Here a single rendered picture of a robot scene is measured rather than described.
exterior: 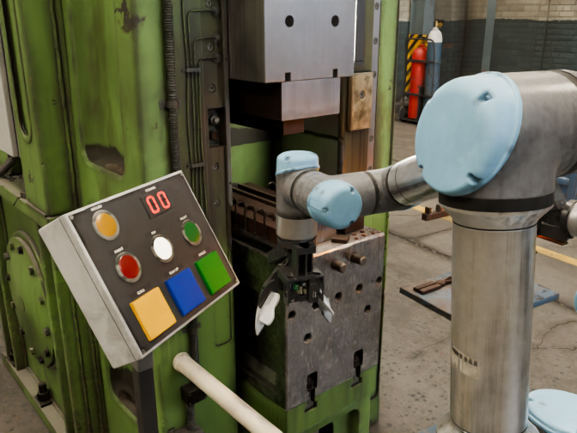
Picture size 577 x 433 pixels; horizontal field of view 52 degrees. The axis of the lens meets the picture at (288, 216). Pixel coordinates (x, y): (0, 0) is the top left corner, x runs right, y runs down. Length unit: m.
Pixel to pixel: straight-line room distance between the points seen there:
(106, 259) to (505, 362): 0.68
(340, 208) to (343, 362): 0.96
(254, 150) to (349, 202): 1.15
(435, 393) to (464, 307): 2.04
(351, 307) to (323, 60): 0.71
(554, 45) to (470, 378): 9.53
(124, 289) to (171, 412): 0.74
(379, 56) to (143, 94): 0.81
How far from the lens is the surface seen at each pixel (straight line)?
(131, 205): 1.16
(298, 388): 1.73
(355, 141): 1.88
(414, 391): 2.69
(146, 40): 1.43
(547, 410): 0.84
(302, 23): 1.50
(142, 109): 1.43
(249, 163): 2.05
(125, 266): 1.10
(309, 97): 1.53
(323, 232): 1.66
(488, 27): 10.81
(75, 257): 1.08
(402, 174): 0.94
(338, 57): 1.59
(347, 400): 1.93
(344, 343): 1.79
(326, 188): 0.92
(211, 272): 1.24
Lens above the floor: 1.51
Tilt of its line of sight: 19 degrees down
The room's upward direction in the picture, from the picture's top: straight up
